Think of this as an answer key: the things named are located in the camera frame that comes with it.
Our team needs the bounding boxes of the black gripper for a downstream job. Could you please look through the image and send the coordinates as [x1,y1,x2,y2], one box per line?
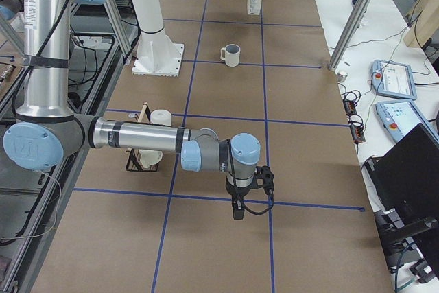
[226,183,252,220]

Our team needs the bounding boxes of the white mug dark interior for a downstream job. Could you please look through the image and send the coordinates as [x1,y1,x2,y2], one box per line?
[220,44,241,67]

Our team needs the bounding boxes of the white upside-down mug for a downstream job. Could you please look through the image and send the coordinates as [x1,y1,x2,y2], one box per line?
[150,109,172,126]

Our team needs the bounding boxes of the black laptop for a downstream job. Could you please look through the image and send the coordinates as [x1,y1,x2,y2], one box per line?
[364,124,438,275]

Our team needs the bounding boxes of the teach pendant far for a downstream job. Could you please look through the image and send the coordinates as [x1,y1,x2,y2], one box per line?
[372,60,417,100]

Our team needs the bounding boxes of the teach pendant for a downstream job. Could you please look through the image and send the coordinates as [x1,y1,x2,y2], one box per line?
[375,99,438,142]
[372,60,417,100]

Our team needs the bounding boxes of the teach pendant near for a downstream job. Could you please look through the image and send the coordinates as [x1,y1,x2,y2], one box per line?
[375,99,438,142]

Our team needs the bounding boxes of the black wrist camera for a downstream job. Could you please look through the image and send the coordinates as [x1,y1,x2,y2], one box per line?
[254,165,274,196]

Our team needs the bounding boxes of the white mug with handle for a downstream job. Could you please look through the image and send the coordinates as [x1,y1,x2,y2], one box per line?
[139,150,163,169]

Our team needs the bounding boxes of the black wire mug rack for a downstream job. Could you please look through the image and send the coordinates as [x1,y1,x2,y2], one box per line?
[126,102,172,172]

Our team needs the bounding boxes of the aluminium frame post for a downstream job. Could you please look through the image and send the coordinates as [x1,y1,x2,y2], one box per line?
[328,0,370,71]

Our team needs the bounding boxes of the white camera pedestal column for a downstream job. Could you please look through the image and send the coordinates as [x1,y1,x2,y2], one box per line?
[132,0,185,77]

